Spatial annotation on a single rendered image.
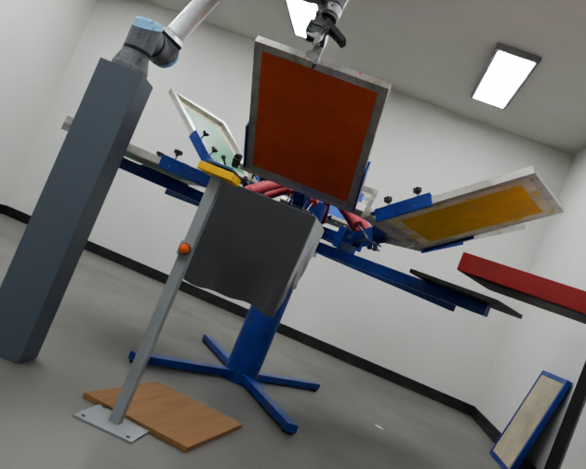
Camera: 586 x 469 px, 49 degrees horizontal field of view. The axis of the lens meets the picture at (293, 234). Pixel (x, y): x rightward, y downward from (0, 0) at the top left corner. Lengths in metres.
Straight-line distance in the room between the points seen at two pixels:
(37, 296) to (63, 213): 0.33
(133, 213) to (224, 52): 2.15
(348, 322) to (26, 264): 4.92
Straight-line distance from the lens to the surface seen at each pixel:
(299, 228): 2.46
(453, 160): 7.30
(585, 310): 2.89
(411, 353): 7.12
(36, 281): 2.62
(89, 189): 2.57
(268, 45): 2.71
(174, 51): 2.82
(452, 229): 3.50
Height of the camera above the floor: 0.74
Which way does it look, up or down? 3 degrees up
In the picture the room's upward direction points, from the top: 23 degrees clockwise
